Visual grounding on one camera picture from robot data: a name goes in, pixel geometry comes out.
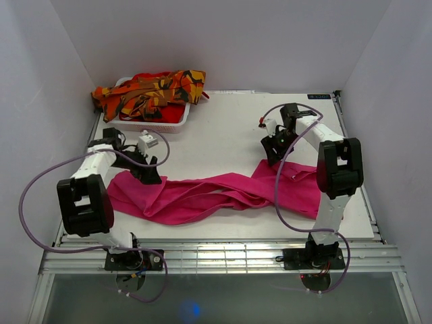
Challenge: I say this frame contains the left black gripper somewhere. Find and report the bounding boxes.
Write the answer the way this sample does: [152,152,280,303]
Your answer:
[111,143,161,185]

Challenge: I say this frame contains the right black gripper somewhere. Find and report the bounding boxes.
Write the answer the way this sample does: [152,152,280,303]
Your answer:
[261,130,300,167]

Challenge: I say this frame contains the pink trousers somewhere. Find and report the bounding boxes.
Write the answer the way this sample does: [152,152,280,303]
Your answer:
[107,159,321,226]

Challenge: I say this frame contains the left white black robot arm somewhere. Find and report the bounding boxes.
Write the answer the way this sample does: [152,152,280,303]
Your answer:
[57,128,161,270]

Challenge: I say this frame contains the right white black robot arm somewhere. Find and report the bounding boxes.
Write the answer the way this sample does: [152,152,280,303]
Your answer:
[259,103,364,271]

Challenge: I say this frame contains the orange camouflage trousers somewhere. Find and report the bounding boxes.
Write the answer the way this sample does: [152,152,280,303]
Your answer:
[91,70,206,122]

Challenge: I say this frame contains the white plastic basket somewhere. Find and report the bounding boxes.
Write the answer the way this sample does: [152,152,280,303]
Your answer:
[107,72,190,134]

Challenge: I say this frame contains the red garment in basket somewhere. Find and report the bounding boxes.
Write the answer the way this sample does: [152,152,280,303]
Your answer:
[118,71,190,126]

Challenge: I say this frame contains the blue label sticker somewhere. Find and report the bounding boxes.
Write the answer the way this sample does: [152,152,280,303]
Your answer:
[307,94,331,100]

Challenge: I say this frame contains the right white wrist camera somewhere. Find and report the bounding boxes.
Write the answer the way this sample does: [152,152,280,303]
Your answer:
[259,117,277,138]

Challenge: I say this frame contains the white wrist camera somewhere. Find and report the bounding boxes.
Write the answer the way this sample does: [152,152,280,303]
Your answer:
[136,130,159,157]
[259,117,277,138]

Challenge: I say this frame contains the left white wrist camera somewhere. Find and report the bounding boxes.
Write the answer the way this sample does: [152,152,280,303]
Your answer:
[136,130,159,157]

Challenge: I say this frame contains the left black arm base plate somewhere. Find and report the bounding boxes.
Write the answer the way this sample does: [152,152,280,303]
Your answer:
[104,249,165,271]

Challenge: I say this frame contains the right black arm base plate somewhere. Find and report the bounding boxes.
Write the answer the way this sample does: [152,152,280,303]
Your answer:
[282,248,346,270]

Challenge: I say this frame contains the aluminium front rail frame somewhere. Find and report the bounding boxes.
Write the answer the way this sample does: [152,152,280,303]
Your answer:
[28,242,421,323]

